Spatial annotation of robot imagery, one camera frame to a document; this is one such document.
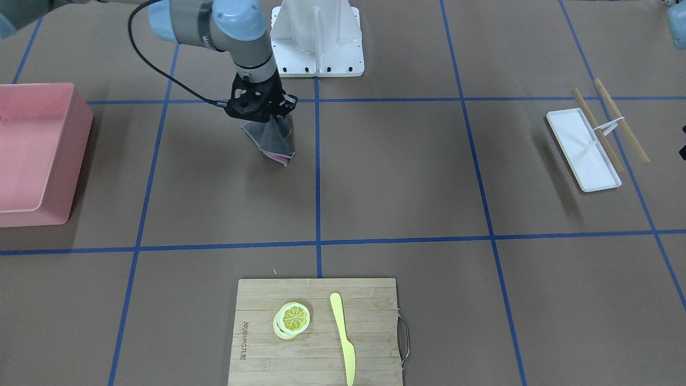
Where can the bamboo cutting board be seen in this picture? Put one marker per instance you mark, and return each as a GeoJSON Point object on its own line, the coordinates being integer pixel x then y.
{"type": "Point", "coordinates": [315, 356]}

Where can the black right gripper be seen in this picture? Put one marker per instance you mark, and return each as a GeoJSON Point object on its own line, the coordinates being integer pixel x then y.
{"type": "Point", "coordinates": [272, 96]}

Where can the grey wiping cloth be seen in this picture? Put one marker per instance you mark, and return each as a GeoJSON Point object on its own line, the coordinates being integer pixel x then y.
{"type": "Point", "coordinates": [271, 138]}

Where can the yellow plastic knife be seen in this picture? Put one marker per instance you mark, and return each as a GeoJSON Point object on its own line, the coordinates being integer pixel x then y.
{"type": "Point", "coordinates": [347, 347]}

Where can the yellow lemon slice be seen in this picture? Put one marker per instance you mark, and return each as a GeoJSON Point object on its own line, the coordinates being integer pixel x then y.
{"type": "Point", "coordinates": [292, 319]}

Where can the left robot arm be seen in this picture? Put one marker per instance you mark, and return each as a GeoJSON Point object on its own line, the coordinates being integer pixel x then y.
{"type": "Point", "coordinates": [676, 22]}

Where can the wooden rack rod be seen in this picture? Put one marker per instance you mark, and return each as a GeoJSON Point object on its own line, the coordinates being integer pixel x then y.
{"type": "Point", "coordinates": [617, 115]}
{"type": "Point", "coordinates": [599, 133]}

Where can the white rack tray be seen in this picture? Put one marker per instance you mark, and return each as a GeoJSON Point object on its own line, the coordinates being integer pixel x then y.
{"type": "Point", "coordinates": [585, 156]}

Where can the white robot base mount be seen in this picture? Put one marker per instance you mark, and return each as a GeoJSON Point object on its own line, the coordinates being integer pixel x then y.
{"type": "Point", "coordinates": [317, 39]}

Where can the pink plastic bin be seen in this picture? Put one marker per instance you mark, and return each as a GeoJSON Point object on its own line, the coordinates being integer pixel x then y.
{"type": "Point", "coordinates": [44, 131]}

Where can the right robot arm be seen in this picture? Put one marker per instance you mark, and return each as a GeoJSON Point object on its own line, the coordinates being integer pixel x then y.
{"type": "Point", "coordinates": [239, 28]}

